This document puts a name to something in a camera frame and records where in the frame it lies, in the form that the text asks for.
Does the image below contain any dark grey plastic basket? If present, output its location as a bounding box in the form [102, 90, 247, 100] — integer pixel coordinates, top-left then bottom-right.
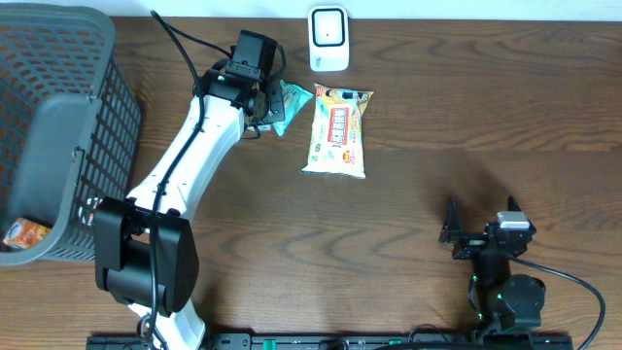
[1, 3, 143, 266]

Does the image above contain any orange Kleenex tissue pack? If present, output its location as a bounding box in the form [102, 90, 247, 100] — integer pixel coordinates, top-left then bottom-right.
[3, 218, 52, 249]

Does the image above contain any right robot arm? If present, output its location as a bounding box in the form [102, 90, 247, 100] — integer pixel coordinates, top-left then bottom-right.
[438, 196, 546, 343]

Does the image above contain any teal crinkled snack pack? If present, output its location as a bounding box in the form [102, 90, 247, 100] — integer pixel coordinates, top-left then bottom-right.
[273, 80, 314, 137]

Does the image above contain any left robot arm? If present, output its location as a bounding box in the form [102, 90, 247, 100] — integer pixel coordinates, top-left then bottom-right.
[93, 63, 285, 349]

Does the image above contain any large yellow wipes pack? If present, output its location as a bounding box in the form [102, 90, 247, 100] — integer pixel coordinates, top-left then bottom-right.
[302, 84, 374, 179]

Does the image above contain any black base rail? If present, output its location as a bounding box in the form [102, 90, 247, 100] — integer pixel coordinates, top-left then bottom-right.
[86, 331, 575, 350]

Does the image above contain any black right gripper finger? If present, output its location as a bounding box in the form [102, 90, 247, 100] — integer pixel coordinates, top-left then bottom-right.
[438, 196, 462, 243]
[507, 195, 536, 243]

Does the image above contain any white barcode scanner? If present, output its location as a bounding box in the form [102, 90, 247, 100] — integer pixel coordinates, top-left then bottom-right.
[307, 5, 350, 72]

